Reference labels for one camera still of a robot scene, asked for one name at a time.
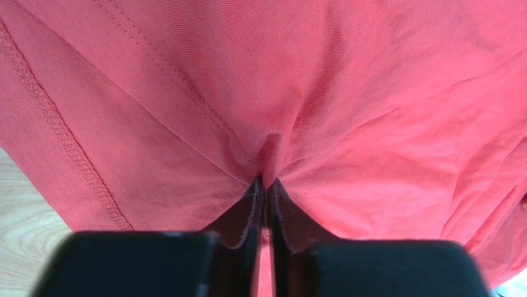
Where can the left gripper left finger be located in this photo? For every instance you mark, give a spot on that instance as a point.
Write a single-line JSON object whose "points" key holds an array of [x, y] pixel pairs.
{"points": [[219, 260]]}

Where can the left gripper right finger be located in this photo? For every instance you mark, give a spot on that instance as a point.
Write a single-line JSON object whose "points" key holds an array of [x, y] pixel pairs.
{"points": [[308, 260]]}

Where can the red t-shirt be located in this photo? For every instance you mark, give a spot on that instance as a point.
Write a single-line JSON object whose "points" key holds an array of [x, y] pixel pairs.
{"points": [[382, 119]]}

